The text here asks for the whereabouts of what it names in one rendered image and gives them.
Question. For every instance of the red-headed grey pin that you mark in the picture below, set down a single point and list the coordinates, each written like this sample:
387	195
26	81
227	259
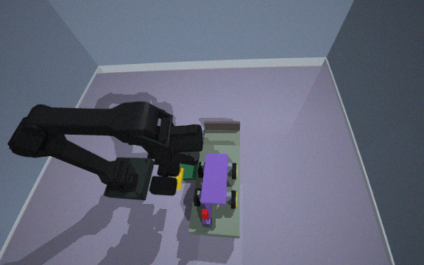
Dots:
205	214

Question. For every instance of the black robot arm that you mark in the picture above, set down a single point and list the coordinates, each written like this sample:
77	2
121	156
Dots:
41	134

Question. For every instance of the green tray floor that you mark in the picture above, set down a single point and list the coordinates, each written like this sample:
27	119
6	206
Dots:
189	171

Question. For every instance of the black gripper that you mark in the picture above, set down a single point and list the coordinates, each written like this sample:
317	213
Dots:
166	184

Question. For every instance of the yellow wedge chock with orange handle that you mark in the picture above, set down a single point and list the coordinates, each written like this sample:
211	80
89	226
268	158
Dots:
179	179

